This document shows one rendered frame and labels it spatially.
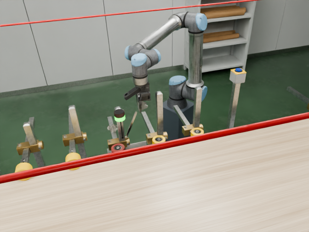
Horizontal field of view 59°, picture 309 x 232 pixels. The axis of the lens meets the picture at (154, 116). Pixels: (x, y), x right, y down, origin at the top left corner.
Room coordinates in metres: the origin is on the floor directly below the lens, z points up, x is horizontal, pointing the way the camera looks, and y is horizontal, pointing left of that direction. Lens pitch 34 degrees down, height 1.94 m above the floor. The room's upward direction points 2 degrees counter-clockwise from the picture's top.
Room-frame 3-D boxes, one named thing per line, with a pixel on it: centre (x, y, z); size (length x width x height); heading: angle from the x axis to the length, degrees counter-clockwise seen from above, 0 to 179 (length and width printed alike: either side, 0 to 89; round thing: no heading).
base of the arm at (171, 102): (2.16, -0.22, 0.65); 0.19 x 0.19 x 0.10
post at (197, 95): (1.46, -0.27, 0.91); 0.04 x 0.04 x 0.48; 14
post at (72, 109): (1.27, 0.45, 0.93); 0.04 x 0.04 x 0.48; 14
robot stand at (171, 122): (2.16, -0.22, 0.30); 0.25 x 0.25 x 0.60; 45
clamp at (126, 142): (1.32, 0.23, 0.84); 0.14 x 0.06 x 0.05; 104
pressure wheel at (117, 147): (1.21, 0.22, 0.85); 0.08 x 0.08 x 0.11
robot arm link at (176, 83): (2.15, -0.22, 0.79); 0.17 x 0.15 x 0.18; 53
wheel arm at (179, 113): (1.53, -0.21, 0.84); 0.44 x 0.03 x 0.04; 14
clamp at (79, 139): (1.27, 0.47, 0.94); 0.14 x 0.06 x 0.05; 104
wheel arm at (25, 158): (1.25, 0.75, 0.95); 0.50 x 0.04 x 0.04; 14
